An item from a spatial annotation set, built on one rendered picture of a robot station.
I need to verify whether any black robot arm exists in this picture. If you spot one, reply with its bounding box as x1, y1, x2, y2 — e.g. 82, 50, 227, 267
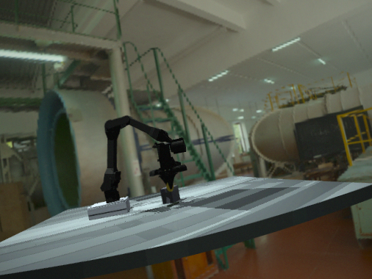
100, 115, 186, 203

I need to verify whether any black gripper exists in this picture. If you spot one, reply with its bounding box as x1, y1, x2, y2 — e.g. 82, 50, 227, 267
149, 155, 187, 189

